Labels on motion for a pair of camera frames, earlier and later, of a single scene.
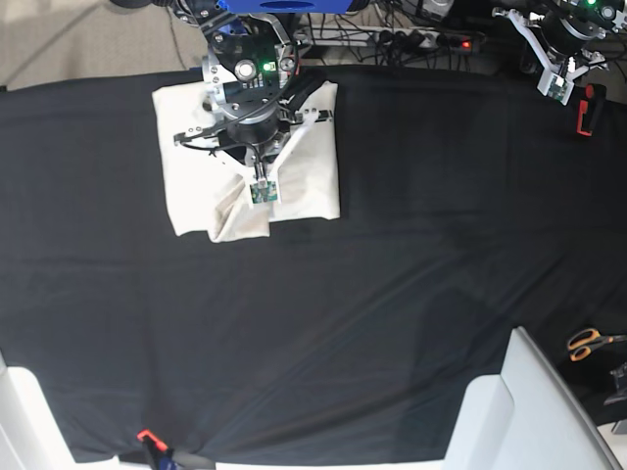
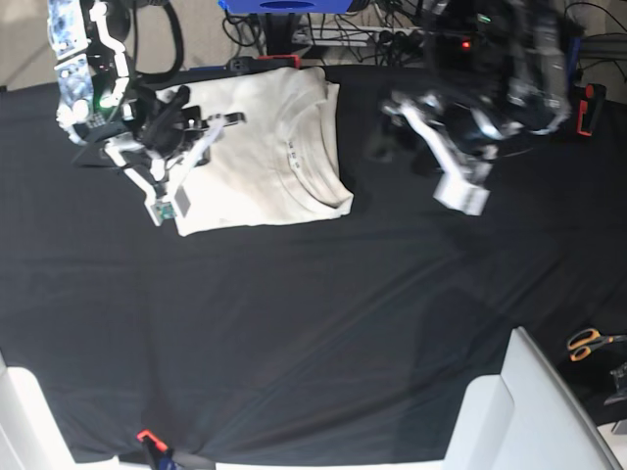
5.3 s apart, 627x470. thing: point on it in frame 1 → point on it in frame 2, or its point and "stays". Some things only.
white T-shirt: x=211 y=193 stays
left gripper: x=263 y=189 → x=159 y=159
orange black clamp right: x=590 y=108 stays
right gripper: x=556 y=82 → x=467 y=142
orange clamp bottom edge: x=160 y=445 stays
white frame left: x=29 y=439 stays
